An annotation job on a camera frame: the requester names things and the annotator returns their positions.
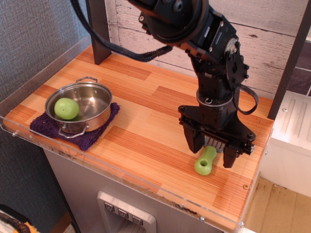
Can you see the white toy sink unit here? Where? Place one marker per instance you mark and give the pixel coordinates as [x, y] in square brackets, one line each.
[287, 157]

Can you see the clear acrylic table guard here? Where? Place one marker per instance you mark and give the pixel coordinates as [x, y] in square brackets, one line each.
[144, 146]

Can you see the green handled grey spatula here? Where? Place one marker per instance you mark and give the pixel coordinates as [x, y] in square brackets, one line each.
[203, 165]

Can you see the dark frame post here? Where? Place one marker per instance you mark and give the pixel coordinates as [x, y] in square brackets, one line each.
[96, 13]
[291, 62]

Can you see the stainless steel pot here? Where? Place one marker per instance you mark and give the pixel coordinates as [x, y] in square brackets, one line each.
[94, 101]

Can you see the purple cloth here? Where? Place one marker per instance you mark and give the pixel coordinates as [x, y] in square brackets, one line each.
[46, 126]

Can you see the silver toy fridge cabinet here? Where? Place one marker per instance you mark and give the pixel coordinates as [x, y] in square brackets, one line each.
[80, 186]

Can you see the green toy apple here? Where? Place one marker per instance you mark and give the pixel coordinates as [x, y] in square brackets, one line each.
[66, 108]

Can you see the dark right frame post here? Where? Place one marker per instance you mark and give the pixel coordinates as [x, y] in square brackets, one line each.
[291, 62]

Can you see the dark left frame post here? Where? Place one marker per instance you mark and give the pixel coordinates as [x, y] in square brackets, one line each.
[96, 13]

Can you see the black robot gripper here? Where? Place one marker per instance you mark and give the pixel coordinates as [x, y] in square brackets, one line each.
[219, 120]

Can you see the orange yellow object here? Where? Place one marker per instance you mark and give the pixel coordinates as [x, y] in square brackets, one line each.
[29, 229]

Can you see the grey water dispenser panel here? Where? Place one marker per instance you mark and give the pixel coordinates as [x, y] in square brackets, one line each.
[122, 217]

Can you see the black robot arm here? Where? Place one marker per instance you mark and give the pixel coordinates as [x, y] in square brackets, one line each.
[211, 42]

